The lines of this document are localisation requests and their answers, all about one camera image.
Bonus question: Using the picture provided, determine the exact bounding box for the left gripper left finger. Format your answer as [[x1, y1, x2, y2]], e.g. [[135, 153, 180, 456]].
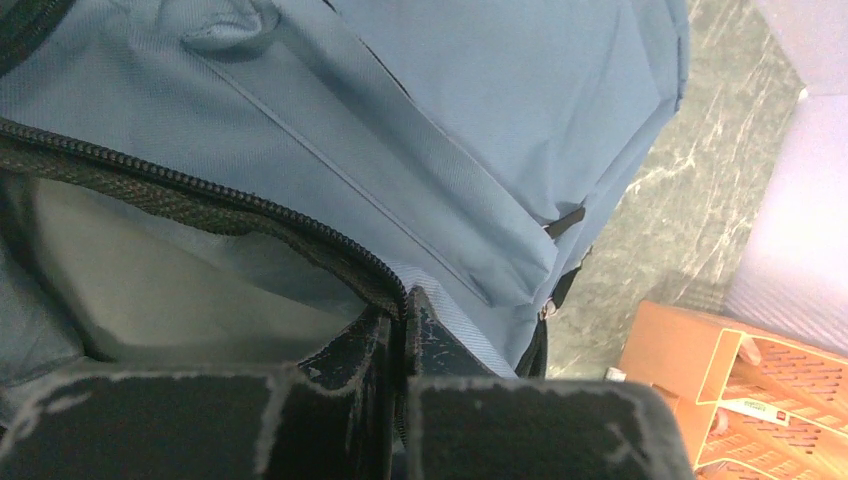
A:
[[0, 307, 392, 480]]

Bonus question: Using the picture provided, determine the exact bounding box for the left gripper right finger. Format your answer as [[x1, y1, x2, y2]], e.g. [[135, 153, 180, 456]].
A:
[[405, 286, 696, 480]]

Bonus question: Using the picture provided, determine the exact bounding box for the blue student backpack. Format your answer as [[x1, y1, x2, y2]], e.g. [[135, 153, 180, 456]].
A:
[[0, 0, 690, 425]]

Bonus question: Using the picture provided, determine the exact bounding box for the orange desk organizer tray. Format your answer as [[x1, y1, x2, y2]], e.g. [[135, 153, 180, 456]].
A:
[[618, 301, 744, 468]]

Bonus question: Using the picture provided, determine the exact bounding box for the orange plastic file rack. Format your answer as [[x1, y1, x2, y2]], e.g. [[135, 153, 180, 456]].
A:
[[692, 329, 847, 479]]

